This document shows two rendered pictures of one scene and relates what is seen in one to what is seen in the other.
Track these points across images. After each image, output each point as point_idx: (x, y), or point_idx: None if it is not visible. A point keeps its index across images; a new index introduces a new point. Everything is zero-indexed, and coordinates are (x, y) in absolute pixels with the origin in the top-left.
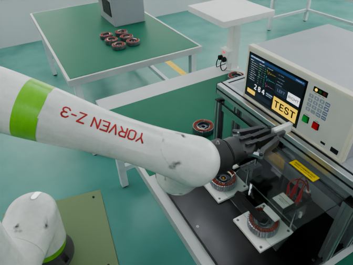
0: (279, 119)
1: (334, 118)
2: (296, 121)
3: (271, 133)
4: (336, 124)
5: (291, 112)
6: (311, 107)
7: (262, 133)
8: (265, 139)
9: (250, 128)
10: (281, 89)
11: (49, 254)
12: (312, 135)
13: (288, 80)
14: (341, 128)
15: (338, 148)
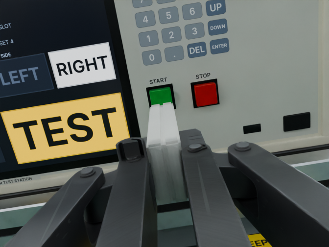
0: (72, 176)
1: (255, 17)
2: (134, 134)
3: (189, 160)
4: (271, 30)
5: (102, 117)
6: (163, 40)
7: (145, 197)
8: (233, 206)
9: (21, 237)
10: (16, 62)
11: None
12: (209, 135)
13: (25, 8)
14: (291, 30)
15: (305, 105)
